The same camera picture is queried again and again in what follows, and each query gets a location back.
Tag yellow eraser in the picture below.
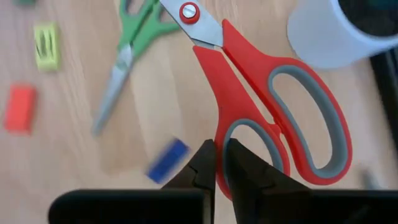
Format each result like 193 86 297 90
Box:
33 22 62 73

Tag royal blue printed eraser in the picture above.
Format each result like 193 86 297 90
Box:
146 138 192 185

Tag green scissors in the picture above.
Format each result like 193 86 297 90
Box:
91 0 182 138

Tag green plant in white pot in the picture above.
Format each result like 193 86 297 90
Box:
286 0 398 70

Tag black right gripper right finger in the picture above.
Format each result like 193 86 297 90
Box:
226 138 398 224

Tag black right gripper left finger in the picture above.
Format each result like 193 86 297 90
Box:
47 138 217 224

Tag orange eraser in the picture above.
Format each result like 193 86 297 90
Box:
3 83 38 136

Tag red and grey scissors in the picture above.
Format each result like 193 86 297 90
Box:
159 0 354 202

